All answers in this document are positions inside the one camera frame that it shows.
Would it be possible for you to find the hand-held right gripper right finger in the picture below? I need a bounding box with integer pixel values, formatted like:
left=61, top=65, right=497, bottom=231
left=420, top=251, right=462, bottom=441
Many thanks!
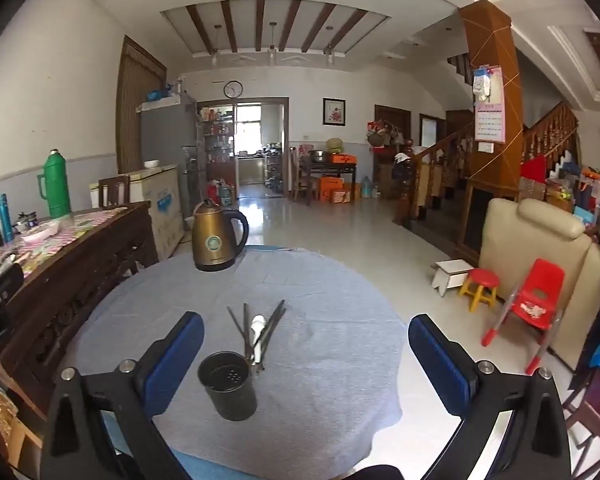
left=408, top=314, right=573, bottom=480

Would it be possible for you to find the black perforated utensil holder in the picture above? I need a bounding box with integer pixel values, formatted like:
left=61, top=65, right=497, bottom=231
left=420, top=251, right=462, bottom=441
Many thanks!
left=197, top=351, right=258, bottom=422

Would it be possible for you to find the white chest freezer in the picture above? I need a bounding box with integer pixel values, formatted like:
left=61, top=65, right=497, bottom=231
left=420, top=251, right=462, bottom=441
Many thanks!
left=90, top=164, right=186, bottom=261

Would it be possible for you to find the white dish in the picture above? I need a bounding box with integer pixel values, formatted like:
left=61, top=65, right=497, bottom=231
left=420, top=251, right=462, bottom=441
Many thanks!
left=22, top=225, right=61, bottom=243

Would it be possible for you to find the grey refrigerator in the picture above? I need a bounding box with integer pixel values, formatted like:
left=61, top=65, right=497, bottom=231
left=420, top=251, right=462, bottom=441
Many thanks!
left=140, top=91, right=198, bottom=211

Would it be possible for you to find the framed flower picture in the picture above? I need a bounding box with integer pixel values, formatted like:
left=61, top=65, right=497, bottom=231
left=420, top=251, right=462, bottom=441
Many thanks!
left=322, top=98, right=347, bottom=126

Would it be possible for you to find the green thermos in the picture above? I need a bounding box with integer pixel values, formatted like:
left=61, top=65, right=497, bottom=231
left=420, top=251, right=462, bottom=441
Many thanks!
left=36, top=149, right=72, bottom=219

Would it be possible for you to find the small white stool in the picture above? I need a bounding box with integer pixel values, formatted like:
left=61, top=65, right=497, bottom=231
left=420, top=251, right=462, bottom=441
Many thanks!
left=431, top=259, right=473, bottom=295

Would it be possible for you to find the wall calendar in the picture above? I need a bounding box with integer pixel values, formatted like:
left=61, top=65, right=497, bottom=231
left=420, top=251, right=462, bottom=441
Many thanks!
left=474, top=102, right=507, bottom=143

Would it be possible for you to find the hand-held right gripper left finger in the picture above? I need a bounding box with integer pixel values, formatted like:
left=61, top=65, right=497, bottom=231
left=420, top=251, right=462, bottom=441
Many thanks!
left=40, top=311, right=205, bottom=480

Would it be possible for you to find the wooden pillar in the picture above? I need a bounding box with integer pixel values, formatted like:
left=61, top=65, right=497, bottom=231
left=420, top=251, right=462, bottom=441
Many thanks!
left=457, top=0, right=526, bottom=261

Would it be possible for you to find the red and yellow stool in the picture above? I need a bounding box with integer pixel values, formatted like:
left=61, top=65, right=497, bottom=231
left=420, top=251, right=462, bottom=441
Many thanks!
left=458, top=268, right=501, bottom=313

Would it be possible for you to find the carved dark wooden sideboard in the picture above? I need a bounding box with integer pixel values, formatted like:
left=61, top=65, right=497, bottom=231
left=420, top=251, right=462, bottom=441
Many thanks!
left=0, top=201, right=160, bottom=411

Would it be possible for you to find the white spoon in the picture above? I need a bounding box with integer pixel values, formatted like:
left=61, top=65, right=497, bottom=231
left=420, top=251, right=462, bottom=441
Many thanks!
left=247, top=314, right=267, bottom=366

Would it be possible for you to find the glass display cabinet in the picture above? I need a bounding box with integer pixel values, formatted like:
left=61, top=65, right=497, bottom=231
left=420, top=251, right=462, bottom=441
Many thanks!
left=200, top=105, right=236, bottom=196

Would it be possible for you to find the cream leather armchair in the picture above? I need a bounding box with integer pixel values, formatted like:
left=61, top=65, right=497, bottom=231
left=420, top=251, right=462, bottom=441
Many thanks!
left=479, top=198, right=600, bottom=366

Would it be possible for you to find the grey tablecloth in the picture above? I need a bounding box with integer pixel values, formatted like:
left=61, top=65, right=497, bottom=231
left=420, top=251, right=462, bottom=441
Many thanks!
left=55, top=245, right=410, bottom=480

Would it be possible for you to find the dark wooden table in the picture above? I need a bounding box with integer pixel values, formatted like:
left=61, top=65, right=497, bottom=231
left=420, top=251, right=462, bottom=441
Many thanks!
left=292, top=152, right=358, bottom=206

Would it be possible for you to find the wooden staircase railing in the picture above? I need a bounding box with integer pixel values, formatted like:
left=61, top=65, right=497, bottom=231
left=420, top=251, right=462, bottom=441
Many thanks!
left=394, top=101, right=580, bottom=226

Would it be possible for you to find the gold electric kettle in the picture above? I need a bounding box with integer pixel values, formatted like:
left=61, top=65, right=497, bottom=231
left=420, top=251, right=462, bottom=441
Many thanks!
left=191, top=198, right=250, bottom=273

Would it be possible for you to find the brown wooden door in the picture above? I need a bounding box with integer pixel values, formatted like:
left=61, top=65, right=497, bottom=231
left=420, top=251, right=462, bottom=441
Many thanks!
left=116, top=35, right=168, bottom=176

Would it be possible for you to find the red plastic child chair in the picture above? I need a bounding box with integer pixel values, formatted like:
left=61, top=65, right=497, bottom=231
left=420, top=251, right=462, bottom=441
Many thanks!
left=481, top=258, right=566, bottom=375

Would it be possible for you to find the patterned table cover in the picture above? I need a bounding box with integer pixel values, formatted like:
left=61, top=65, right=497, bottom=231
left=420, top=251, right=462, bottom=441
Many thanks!
left=0, top=206, right=128, bottom=281

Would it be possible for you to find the blue bottle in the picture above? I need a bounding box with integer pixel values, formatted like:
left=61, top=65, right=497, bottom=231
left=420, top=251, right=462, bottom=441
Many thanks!
left=0, top=193, right=15, bottom=243

